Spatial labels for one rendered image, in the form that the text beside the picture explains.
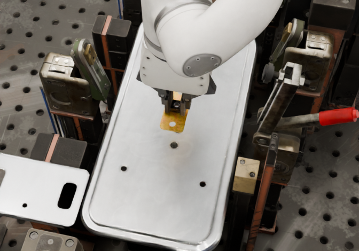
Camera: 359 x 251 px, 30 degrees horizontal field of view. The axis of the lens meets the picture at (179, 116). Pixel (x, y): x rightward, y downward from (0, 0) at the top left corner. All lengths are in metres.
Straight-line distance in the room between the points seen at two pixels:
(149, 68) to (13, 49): 0.73
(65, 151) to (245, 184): 0.31
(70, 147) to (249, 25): 0.49
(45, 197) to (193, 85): 0.31
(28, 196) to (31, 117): 0.45
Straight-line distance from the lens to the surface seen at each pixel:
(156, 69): 0.94
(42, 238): 0.99
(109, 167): 1.09
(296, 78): 0.92
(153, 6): 0.80
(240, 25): 0.74
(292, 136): 1.07
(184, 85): 0.95
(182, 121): 1.04
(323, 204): 1.41
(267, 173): 0.94
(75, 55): 1.08
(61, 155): 1.14
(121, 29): 1.25
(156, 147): 1.10
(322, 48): 1.15
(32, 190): 1.09
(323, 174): 1.44
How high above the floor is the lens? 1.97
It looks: 59 degrees down
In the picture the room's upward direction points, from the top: 1 degrees counter-clockwise
